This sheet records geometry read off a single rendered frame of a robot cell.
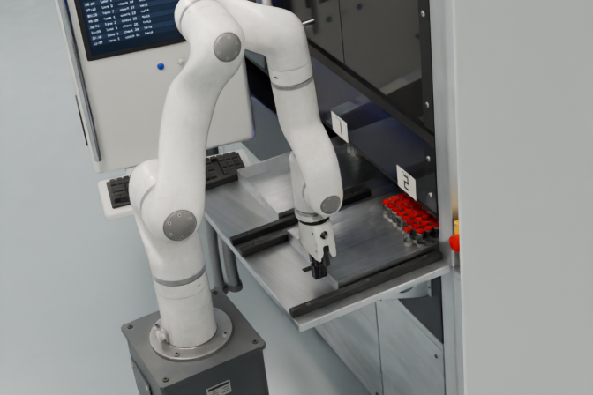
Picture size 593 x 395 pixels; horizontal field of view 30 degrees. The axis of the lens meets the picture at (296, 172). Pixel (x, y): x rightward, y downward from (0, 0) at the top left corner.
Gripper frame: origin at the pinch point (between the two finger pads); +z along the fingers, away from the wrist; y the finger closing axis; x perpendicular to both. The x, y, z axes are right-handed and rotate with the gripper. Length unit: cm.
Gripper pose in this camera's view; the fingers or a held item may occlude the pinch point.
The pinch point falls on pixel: (319, 269)
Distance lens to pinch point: 259.3
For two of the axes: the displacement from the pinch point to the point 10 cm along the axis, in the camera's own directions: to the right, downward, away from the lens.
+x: -8.9, 3.0, -3.4
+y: -4.4, -4.3, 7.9
